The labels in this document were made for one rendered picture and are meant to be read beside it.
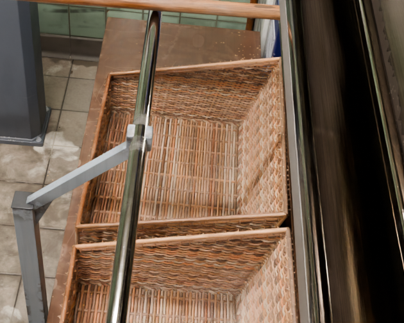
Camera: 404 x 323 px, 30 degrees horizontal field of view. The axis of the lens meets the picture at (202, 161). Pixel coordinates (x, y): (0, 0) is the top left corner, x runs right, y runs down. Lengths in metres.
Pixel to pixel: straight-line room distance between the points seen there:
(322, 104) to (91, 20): 2.21
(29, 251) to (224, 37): 1.19
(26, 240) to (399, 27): 0.87
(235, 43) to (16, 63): 0.76
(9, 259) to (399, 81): 1.81
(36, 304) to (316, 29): 0.94
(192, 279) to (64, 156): 1.23
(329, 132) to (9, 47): 1.75
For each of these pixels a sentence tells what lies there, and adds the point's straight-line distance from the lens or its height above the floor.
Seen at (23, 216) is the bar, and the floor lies 0.92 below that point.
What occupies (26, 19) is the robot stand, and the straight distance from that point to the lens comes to 2.55.
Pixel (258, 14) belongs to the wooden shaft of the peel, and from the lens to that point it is 1.56.
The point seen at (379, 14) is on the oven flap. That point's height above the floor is 1.48.
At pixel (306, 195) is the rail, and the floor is 1.44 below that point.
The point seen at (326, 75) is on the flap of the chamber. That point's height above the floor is 1.41.
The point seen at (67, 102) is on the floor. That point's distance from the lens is 3.08.
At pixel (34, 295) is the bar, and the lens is 1.73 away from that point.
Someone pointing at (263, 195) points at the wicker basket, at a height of 0.74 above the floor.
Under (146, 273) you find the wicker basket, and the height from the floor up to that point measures 0.65.
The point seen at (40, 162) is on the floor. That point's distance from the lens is 2.85.
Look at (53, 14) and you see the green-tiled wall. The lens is 3.19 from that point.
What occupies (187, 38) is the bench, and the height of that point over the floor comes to 0.58.
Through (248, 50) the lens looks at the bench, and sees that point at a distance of 2.47.
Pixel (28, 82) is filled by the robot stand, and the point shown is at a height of 0.31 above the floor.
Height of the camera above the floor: 2.09
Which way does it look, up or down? 47 degrees down
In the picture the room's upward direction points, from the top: 8 degrees clockwise
